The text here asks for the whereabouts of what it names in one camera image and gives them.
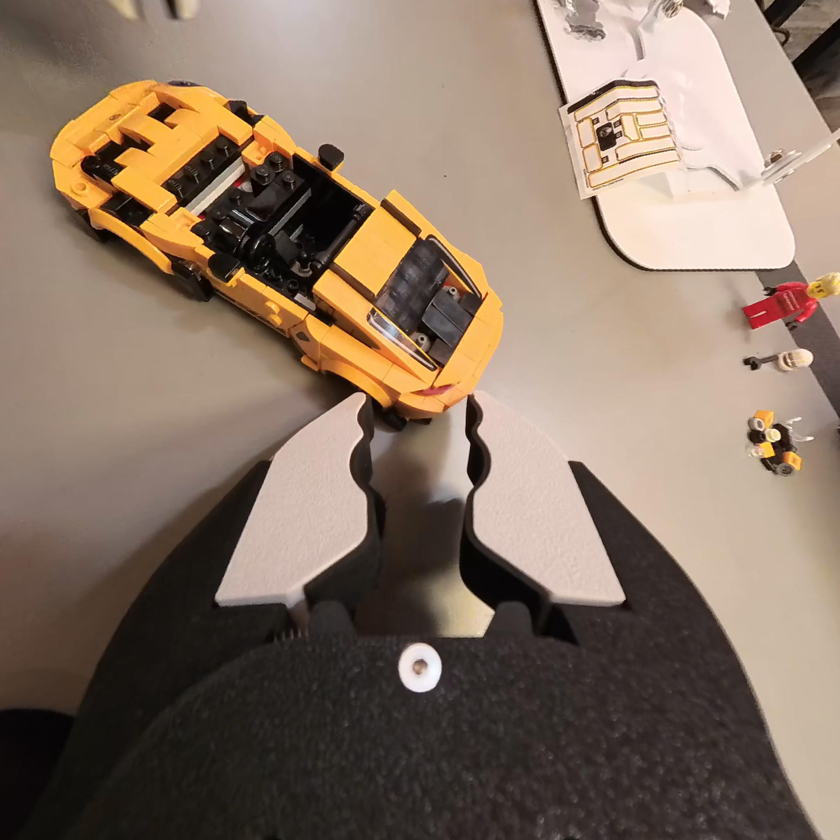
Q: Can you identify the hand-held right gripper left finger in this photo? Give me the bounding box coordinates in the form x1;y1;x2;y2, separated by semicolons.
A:
215;392;385;636

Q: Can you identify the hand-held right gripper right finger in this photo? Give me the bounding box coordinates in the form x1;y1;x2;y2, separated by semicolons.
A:
459;390;626;641

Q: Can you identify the orange lego car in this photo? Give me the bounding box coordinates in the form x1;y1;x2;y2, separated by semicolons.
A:
49;79;505;431

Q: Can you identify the white wooden book stand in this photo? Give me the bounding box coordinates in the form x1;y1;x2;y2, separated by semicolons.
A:
535;0;840;272

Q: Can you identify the cluster of round lego pieces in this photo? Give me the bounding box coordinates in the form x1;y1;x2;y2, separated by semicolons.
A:
746;409;816;477

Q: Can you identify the red lego minifigure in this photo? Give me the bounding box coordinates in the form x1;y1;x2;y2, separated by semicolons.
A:
742;272;840;333

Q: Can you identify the lego sticker sheet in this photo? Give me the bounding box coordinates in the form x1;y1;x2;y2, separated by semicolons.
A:
558;79;687;200

